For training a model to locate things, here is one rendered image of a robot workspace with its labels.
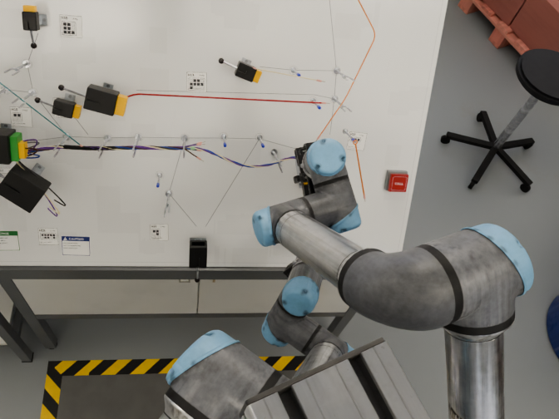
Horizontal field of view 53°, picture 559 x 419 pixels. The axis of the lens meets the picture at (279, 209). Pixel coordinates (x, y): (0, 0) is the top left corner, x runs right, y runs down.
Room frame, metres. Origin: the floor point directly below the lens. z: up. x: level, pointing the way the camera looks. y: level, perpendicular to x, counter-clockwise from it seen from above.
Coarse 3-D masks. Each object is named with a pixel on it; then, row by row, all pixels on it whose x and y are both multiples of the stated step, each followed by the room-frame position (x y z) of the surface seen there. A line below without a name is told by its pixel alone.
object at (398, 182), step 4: (392, 176) 0.95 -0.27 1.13; (396, 176) 0.95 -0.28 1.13; (400, 176) 0.95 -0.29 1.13; (404, 176) 0.96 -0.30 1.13; (392, 180) 0.94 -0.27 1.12; (396, 180) 0.94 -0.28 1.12; (400, 180) 0.95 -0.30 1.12; (404, 180) 0.95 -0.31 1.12; (388, 184) 0.94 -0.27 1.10; (392, 184) 0.94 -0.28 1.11; (396, 184) 0.94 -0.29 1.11; (400, 184) 0.94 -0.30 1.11; (404, 184) 0.95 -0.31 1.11; (388, 188) 0.93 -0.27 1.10; (392, 188) 0.93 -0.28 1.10; (396, 188) 0.93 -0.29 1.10; (400, 188) 0.94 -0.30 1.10; (404, 188) 0.94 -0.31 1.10
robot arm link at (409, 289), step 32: (256, 224) 0.54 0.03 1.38; (288, 224) 0.52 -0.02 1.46; (320, 224) 0.51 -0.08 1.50; (320, 256) 0.42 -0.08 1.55; (352, 256) 0.40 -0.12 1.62; (384, 256) 0.39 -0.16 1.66; (416, 256) 0.39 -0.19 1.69; (352, 288) 0.35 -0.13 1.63; (384, 288) 0.34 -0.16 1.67; (416, 288) 0.34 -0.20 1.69; (448, 288) 0.35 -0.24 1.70; (384, 320) 0.31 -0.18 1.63; (416, 320) 0.31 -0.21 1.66; (448, 320) 0.33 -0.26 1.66
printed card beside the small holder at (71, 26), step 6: (60, 18) 0.92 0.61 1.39; (66, 18) 0.92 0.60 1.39; (72, 18) 0.93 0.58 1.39; (78, 18) 0.93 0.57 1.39; (60, 24) 0.91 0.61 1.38; (66, 24) 0.91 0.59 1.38; (72, 24) 0.92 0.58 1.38; (78, 24) 0.92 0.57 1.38; (60, 30) 0.90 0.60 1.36; (66, 30) 0.90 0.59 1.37; (72, 30) 0.91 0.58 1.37; (78, 30) 0.91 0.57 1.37; (66, 36) 0.90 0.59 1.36; (72, 36) 0.90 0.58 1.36; (78, 36) 0.91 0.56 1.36
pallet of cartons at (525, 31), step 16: (464, 0) 3.37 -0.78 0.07; (480, 0) 3.33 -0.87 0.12; (496, 0) 3.24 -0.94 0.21; (512, 0) 3.17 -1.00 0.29; (528, 0) 3.11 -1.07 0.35; (544, 0) 3.05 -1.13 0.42; (496, 16) 3.22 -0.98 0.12; (512, 16) 3.13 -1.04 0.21; (528, 16) 3.07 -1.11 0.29; (544, 16) 3.00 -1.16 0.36; (496, 32) 3.12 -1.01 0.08; (512, 32) 3.11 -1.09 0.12; (528, 32) 3.02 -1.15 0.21; (544, 32) 2.96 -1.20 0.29; (528, 48) 2.97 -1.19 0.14; (544, 48) 2.91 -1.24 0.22
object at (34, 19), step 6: (24, 12) 0.86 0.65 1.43; (30, 12) 0.86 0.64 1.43; (36, 12) 0.87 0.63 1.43; (24, 18) 0.85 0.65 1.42; (30, 18) 0.85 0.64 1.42; (36, 18) 0.86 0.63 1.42; (42, 18) 0.90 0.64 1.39; (24, 24) 0.84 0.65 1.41; (30, 24) 0.85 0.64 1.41; (36, 24) 0.85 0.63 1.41; (42, 24) 0.89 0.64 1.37; (30, 30) 0.84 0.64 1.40; (36, 30) 0.84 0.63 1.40
